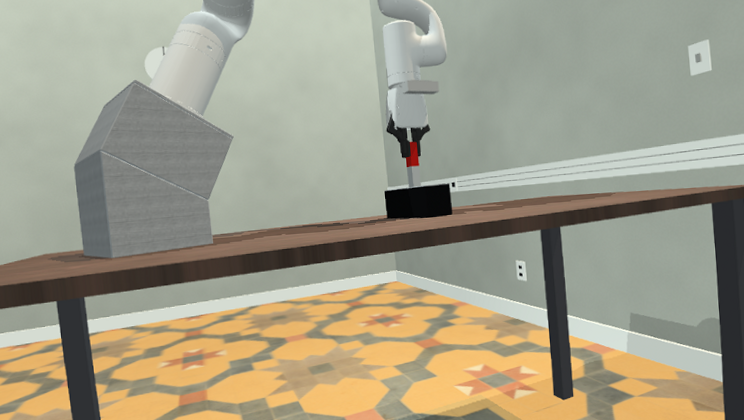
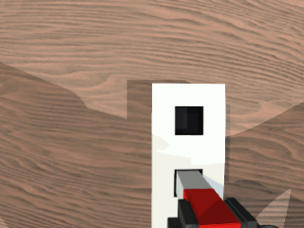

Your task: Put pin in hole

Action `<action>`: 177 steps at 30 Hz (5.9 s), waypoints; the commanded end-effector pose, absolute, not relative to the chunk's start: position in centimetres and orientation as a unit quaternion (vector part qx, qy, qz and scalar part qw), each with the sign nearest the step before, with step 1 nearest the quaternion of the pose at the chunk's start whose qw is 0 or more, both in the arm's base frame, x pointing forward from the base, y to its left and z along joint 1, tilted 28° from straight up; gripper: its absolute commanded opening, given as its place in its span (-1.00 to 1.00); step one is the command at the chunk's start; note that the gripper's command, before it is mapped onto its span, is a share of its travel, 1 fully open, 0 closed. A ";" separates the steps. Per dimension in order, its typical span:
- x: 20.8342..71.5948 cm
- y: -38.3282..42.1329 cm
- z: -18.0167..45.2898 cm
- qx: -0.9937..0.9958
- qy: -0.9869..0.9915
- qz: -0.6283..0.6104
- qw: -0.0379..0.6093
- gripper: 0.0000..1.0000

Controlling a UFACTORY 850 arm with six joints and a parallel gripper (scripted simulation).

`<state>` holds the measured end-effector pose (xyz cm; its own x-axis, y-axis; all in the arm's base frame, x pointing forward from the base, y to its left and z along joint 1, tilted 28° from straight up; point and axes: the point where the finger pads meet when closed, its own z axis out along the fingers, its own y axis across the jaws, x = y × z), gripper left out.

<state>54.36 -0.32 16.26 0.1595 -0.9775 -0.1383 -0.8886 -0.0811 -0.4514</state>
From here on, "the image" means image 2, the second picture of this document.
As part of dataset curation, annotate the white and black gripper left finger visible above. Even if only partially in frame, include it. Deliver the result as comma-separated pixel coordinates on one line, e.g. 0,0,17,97
167,199,200,228

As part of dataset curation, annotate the red and grey square pin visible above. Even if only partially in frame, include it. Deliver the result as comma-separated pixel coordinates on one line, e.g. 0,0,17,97
176,171,241,228

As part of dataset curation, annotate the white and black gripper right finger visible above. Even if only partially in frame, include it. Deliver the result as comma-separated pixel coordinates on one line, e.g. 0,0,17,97
224,198,278,228

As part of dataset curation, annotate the white block with square hole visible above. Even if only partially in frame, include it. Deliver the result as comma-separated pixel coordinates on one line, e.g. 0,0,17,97
152,84,225,228

